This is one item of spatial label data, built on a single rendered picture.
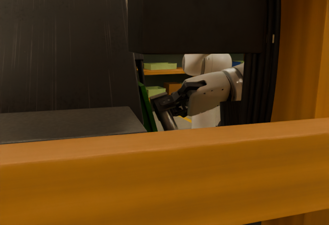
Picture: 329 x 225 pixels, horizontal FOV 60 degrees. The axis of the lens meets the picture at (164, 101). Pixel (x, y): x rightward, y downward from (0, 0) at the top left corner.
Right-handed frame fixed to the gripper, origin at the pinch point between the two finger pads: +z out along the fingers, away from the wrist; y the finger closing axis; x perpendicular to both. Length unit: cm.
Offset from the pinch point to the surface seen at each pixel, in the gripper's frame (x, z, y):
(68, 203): 23.3, 17.8, 31.2
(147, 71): -324, -93, -402
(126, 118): 6.9, 9.7, 13.0
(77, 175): 21.9, 16.3, 32.6
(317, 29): 14.6, -13.2, 31.7
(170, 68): -327, -146, -421
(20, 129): 5.8, 25.1, 17.9
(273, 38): 10.1, -12.3, 26.5
